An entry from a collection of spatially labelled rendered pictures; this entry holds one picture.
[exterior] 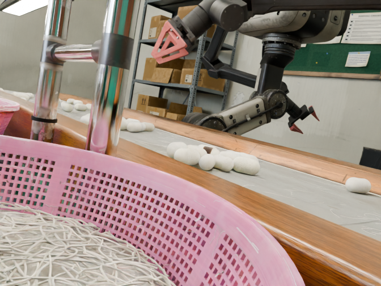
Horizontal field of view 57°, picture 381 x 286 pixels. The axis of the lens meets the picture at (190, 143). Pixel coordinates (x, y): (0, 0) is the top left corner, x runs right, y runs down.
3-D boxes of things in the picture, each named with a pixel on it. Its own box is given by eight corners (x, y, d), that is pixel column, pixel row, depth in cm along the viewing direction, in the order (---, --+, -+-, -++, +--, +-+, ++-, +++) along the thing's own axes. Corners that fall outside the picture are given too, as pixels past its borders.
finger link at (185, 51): (166, 73, 90) (194, 49, 89) (164, 70, 83) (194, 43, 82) (149, 53, 89) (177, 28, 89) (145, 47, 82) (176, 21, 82)
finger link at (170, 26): (164, 70, 83) (194, 44, 82) (161, 67, 76) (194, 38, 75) (145, 48, 82) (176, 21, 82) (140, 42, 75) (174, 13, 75)
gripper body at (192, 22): (190, 50, 87) (213, 30, 87) (190, 43, 77) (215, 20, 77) (173, 30, 87) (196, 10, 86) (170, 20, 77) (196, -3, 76)
